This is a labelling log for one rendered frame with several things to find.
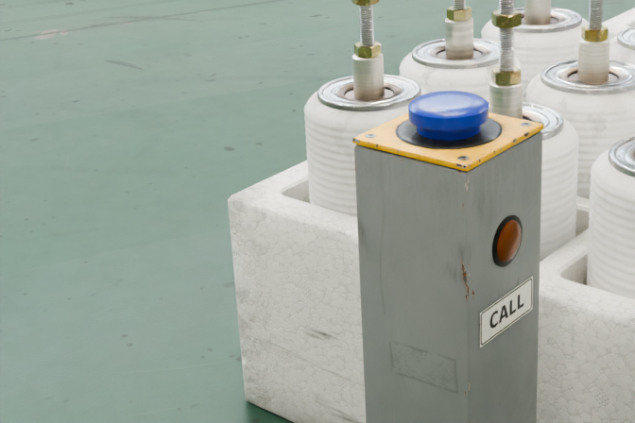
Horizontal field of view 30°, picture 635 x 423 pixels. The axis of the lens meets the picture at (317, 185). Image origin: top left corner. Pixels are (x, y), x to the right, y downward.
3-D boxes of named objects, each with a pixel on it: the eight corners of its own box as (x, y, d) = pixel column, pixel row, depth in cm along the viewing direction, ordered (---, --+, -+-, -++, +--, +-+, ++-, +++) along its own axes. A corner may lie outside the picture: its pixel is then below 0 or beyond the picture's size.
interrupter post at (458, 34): (437, 58, 95) (437, 18, 93) (462, 52, 96) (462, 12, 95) (455, 64, 93) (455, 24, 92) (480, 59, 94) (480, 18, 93)
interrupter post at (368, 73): (347, 97, 87) (344, 54, 85) (374, 91, 88) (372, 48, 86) (364, 106, 85) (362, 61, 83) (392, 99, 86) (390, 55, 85)
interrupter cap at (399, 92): (299, 95, 88) (298, 87, 87) (385, 76, 91) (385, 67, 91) (351, 123, 82) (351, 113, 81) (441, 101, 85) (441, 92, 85)
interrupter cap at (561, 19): (475, 24, 104) (475, 16, 103) (542, 9, 107) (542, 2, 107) (531, 42, 98) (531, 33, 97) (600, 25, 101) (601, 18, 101)
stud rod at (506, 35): (515, 106, 78) (516, -8, 75) (500, 107, 78) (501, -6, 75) (510, 101, 79) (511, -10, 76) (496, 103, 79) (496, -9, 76)
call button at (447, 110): (504, 135, 60) (504, 96, 59) (458, 159, 57) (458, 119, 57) (438, 121, 63) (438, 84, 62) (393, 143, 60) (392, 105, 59)
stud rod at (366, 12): (359, 75, 86) (355, -28, 83) (372, 73, 86) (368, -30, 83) (364, 78, 85) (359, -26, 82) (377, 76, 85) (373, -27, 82)
